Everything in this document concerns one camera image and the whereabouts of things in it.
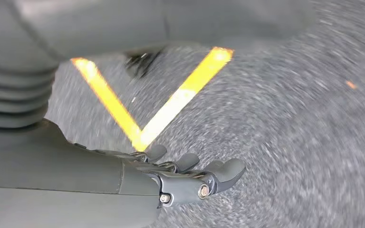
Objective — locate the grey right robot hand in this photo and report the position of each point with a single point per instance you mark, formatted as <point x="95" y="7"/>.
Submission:
<point x="59" y="170"/>

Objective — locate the yellow floor tape strip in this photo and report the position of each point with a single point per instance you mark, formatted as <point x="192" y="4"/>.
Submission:
<point x="107" y="97"/>
<point x="185" y="89"/>

